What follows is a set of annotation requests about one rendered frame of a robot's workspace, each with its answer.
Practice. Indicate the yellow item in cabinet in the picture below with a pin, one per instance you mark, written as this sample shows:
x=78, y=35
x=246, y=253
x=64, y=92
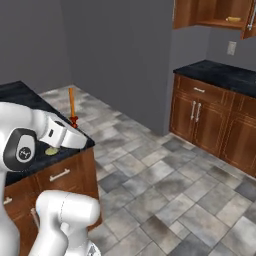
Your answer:
x=233, y=19

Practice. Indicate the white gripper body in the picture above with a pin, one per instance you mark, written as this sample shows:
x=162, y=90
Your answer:
x=74, y=139

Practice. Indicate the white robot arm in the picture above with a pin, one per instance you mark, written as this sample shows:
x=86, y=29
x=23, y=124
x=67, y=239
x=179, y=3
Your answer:
x=20, y=126

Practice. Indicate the wooden cupboard door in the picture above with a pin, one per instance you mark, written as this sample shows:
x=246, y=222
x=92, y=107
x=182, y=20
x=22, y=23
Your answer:
x=23, y=233

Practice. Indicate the wooden drawer front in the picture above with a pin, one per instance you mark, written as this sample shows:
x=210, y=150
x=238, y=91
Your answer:
x=71, y=166
x=23, y=196

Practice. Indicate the wooden base cabinets, black top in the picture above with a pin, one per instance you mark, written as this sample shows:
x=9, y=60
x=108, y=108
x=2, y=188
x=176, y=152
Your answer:
x=213, y=110

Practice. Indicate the open wooden wall cabinet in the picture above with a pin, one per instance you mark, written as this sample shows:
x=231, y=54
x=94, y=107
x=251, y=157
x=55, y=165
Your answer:
x=206, y=11

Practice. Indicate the wooden wall cabinet door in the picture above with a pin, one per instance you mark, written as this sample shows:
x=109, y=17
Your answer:
x=249, y=33

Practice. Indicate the white wall outlet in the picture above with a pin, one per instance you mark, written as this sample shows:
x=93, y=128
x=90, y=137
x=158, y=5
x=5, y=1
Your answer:
x=231, y=48

